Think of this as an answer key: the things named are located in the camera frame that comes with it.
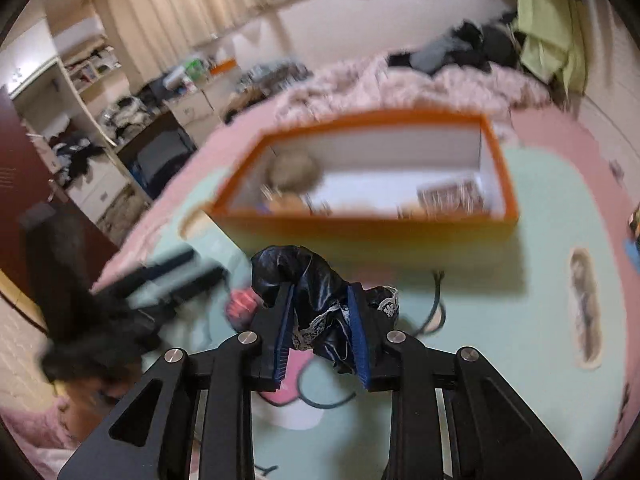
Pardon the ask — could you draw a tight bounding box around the pink crumpled blanket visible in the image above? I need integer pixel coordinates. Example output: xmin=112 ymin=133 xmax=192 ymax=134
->
xmin=274 ymin=55 xmax=551 ymax=127

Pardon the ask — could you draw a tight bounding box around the orange cardboard box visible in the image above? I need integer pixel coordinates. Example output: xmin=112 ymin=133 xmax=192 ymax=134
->
xmin=205 ymin=110 xmax=519 ymax=268

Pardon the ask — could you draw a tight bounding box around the black clothes pile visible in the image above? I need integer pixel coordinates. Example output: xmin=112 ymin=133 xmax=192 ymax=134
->
xmin=387 ymin=11 xmax=525 ymax=77

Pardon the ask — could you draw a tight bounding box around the light green hanging cloth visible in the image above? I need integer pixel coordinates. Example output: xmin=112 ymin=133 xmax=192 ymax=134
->
xmin=514 ymin=0 xmax=588 ymax=93

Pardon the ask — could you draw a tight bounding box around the black satin lace garment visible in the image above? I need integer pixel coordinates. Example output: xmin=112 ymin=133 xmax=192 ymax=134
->
xmin=249 ymin=245 xmax=400 ymax=376

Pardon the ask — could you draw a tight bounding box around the white bedside drawer cabinet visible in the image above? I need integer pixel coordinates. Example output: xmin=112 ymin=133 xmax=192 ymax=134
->
xmin=167 ymin=78 xmax=235 ymax=148

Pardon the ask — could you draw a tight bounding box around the brown fluffy scrunchie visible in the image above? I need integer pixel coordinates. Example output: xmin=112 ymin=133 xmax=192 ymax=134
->
xmin=265 ymin=151 xmax=322 ymax=194

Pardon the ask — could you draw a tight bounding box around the black suitcase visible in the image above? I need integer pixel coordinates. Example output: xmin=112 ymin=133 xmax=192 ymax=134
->
xmin=128 ymin=128 xmax=198 ymax=200

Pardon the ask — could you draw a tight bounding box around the brown patterned small box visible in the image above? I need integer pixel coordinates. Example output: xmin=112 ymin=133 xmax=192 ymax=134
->
xmin=418 ymin=180 xmax=485 ymax=216

